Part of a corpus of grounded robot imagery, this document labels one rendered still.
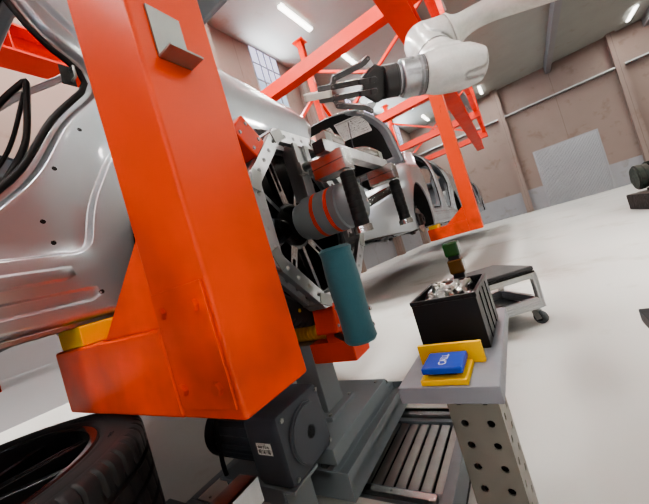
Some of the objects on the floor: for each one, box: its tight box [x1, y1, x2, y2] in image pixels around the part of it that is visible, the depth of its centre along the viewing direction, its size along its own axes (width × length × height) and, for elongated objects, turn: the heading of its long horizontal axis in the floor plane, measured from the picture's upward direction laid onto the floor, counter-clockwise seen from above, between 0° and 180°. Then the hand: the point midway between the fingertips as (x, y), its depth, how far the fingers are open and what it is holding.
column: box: [447, 396, 539, 504], centre depth 68 cm, size 10×10×42 cm
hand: (317, 95), depth 77 cm, fingers closed
